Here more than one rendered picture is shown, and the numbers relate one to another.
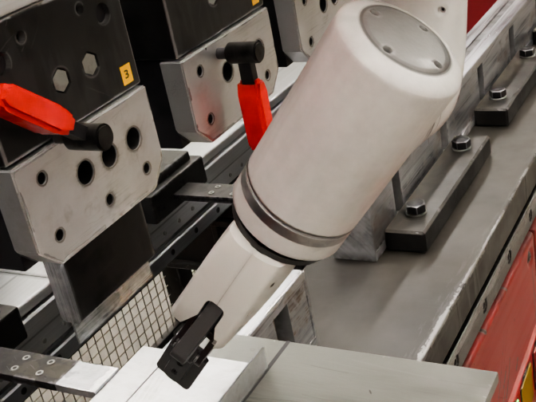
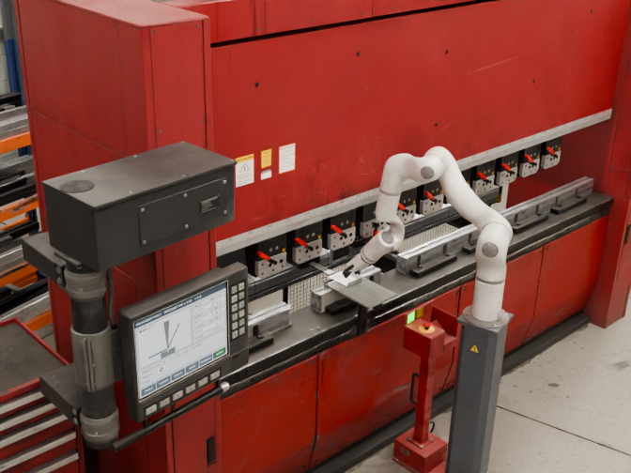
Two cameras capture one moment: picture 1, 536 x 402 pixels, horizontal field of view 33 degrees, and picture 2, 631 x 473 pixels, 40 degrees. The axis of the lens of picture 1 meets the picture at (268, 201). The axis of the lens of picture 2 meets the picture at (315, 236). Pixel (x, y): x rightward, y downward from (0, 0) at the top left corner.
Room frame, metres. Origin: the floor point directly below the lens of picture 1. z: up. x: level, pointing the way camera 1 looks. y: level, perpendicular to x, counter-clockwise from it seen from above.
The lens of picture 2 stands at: (-2.76, -0.62, 2.83)
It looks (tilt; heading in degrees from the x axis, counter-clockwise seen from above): 25 degrees down; 14
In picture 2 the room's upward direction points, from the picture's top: 2 degrees clockwise
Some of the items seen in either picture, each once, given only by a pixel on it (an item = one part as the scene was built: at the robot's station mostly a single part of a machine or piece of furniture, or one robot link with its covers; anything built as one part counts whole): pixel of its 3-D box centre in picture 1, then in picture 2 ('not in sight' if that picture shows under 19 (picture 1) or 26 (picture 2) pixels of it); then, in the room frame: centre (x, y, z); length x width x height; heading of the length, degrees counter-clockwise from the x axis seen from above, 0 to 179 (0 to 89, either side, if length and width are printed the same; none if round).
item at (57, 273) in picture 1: (102, 258); (339, 251); (0.64, 0.14, 1.13); 0.10 x 0.02 x 0.10; 147
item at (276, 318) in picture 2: not in sight; (242, 333); (0.18, 0.43, 0.92); 0.50 x 0.06 x 0.10; 147
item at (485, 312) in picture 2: not in sight; (487, 297); (0.48, -0.53, 1.09); 0.19 x 0.19 x 0.18
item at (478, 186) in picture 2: not in sight; (479, 175); (1.46, -0.39, 1.26); 0.15 x 0.09 x 0.17; 147
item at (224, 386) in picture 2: not in sight; (173, 408); (-0.73, 0.34, 1.20); 0.45 x 0.03 x 0.08; 153
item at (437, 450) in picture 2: not in sight; (423, 452); (0.71, -0.32, 0.06); 0.25 x 0.20 x 0.12; 59
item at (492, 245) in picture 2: not in sight; (492, 254); (0.45, -0.53, 1.30); 0.19 x 0.12 x 0.24; 175
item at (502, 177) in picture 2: not in sight; (502, 166); (1.63, -0.50, 1.26); 0.15 x 0.09 x 0.17; 147
